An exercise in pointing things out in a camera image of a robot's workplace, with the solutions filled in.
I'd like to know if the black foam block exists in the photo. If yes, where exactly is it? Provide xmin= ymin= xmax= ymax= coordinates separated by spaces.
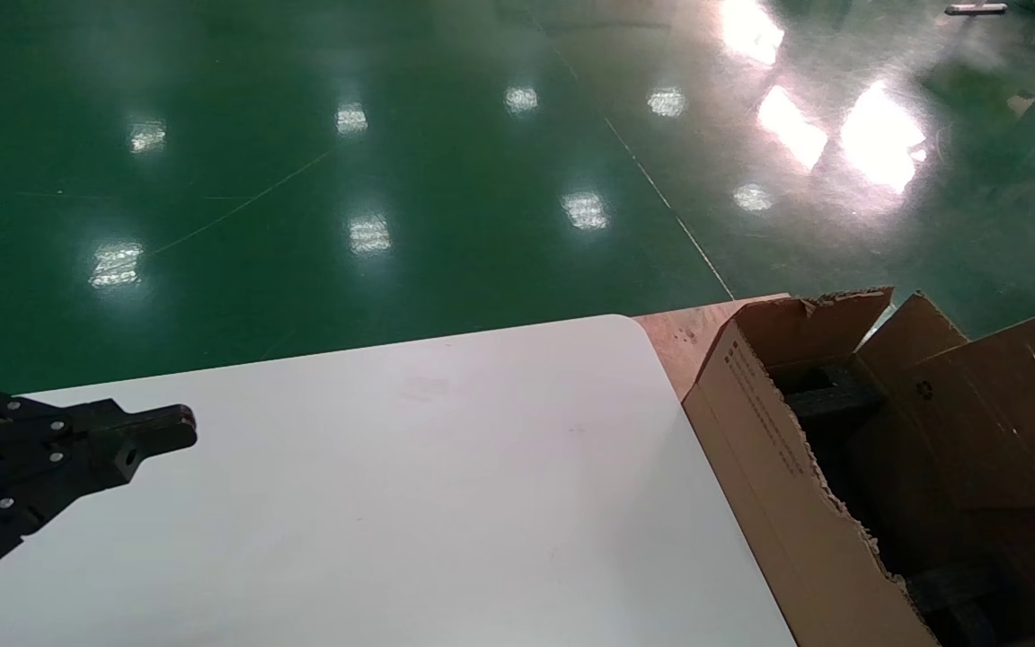
xmin=908 ymin=566 xmax=1013 ymax=647
xmin=769 ymin=359 xmax=887 ymax=423

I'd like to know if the black gripper finger with hole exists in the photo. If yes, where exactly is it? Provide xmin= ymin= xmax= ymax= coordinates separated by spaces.
xmin=0 ymin=421 xmax=199 ymax=598

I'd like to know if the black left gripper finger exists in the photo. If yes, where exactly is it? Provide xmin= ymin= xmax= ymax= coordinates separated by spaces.
xmin=0 ymin=377 xmax=198 ymax=452

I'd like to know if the big torn cardboard box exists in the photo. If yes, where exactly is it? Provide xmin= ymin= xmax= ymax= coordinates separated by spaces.
xmin=681 ymin=286 xmax=1035 ymax=647

